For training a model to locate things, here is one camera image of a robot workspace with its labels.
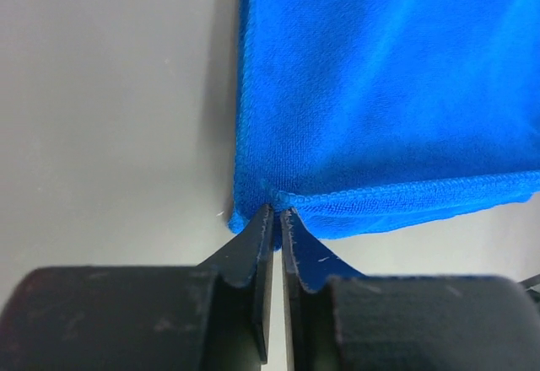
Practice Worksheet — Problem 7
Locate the dark blue towel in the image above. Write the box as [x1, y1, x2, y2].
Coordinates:
[227, 0, 540, 250]

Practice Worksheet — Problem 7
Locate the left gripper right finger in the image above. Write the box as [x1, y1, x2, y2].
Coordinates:
[280, 209, 539, 370]

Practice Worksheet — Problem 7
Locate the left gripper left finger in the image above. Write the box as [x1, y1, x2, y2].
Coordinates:
[1, 205, 274, 370]

